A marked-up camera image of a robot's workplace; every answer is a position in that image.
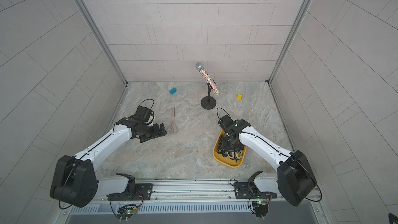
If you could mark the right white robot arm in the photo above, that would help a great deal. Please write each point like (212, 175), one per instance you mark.
(294, 178)

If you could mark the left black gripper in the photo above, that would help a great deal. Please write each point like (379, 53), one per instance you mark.
(157, 132)

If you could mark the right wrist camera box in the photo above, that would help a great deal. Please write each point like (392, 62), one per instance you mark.
(225, 122)

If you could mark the yellow storage tray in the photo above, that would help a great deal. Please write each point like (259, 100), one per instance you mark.
(225, 161)

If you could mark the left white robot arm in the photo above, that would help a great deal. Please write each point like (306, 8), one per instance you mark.
(75, 182)

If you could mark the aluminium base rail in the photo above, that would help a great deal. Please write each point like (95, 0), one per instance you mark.
(186, 196)

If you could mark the black microphone stand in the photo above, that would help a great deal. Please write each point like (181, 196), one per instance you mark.
(208, 102)

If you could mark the teal small block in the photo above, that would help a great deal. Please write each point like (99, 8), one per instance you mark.
(173, 90)

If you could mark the left controller board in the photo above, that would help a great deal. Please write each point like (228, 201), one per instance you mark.
(126, 212)

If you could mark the pink scissors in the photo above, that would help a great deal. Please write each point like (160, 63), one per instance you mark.
(172, 128)

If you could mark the controller board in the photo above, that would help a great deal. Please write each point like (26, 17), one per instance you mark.
(126, 212)
(259, 208)

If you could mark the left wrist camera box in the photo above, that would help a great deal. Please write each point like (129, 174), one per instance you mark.
(143, 114)

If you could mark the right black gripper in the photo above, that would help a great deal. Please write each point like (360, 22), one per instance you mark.
(226, 148)

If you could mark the black scissors in tray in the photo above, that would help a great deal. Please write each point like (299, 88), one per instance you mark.
(236, 156)

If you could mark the right controller board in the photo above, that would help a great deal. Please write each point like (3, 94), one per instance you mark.
(259, 208)

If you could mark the glitter microphone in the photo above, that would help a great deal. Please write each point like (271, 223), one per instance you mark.
(200, 67)

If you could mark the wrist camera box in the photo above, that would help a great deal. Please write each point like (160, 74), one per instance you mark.
(143, 114)
(225, 122)

